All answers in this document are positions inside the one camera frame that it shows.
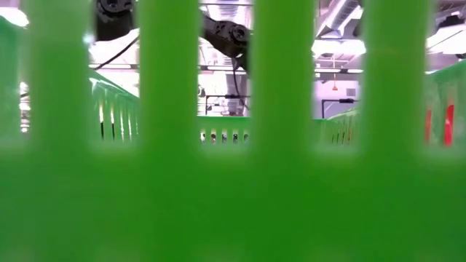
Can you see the green plastic slotted basket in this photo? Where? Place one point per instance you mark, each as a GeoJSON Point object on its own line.
{"type": "Point", "coordinates": [233, 203]}

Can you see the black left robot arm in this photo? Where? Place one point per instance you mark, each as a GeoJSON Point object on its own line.
{"type": "Point", "coordinates": [227, 34]}

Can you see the orange hanging cone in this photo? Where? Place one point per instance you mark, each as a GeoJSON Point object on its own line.
{"type": "Point", "coordinates": [334, 87]}

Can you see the black background rig frame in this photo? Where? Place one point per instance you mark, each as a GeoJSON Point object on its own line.
{"type": "Point", "coordinates": [346, 100]}
{"type": "Point", "coordinates": [218, 96]}

